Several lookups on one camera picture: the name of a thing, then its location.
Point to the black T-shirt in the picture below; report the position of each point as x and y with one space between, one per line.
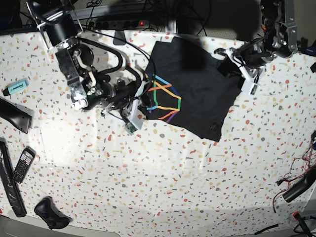
189 90

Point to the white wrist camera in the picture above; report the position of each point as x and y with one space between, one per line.
249 87
133 123

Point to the long black flat bar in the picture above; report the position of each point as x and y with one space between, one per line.
10 185

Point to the turquoise highlighter marker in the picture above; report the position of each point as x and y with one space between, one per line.
15 87

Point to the grey power strip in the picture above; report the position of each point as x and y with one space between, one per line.
121 25

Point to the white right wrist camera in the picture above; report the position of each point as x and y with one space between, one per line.
133 123

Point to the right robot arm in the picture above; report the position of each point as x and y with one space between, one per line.
74 55

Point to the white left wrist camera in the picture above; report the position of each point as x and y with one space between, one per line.
249 87

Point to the black cylindrical tool right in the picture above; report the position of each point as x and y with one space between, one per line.
301 186

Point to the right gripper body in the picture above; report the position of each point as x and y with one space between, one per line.
123 99

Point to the blue object right edge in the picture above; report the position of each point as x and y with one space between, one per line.
310 51

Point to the aluminium frame rail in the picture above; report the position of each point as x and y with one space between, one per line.
109 10

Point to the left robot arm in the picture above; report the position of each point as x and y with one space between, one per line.
279 40

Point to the black game controller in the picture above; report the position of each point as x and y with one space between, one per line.
49 213

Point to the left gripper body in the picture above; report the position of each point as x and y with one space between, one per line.
245 61

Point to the black clamp with red tip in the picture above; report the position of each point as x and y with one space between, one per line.
302 224

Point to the black plastic handle piece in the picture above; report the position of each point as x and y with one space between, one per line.
18 118

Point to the black cordless phone handset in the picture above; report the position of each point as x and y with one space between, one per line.
23 164

